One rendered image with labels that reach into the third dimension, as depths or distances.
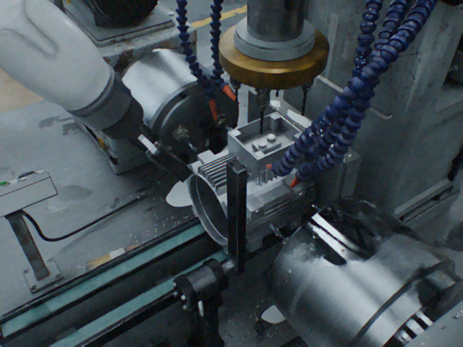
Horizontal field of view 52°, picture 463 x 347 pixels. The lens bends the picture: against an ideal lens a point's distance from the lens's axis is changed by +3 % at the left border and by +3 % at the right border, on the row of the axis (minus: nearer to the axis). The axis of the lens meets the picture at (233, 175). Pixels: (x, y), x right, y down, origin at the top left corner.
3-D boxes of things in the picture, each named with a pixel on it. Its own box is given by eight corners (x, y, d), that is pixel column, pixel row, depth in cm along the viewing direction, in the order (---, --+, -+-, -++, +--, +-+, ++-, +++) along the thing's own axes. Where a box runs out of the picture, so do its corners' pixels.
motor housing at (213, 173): (259, 178, 113) (262, 115, 100) (311, 228, 101) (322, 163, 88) (188, 212, 104) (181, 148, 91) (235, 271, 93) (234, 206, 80)
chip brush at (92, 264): (168, 231, 116) (168, 229, 115) (176, 246, 113) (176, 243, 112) (85, 264, 109) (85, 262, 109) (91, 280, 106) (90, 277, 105)
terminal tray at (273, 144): (273, 138, 100) (275, 110, 95) (305, 165, 93) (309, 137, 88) (226, 158, 95) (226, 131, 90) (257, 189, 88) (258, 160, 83)
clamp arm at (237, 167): (239, 259, 86) (239, 155, 68) (248, 270, 84) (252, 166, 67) (223, 268, 84) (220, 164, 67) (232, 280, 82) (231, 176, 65)
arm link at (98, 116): (95, 50, 71) (119, 75, 75) (51, 92, 70) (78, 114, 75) (121, 77, 65) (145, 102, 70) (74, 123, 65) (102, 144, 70)
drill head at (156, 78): (178, 94, 141) (169, 13, 124) (249, 159, 119) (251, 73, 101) (100, 122, 130) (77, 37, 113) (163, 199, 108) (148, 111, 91)
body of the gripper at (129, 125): (139, 103, 70) (172, 135, 77) (116, 79, 75) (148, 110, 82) (103, 138, 70) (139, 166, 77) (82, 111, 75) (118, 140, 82)
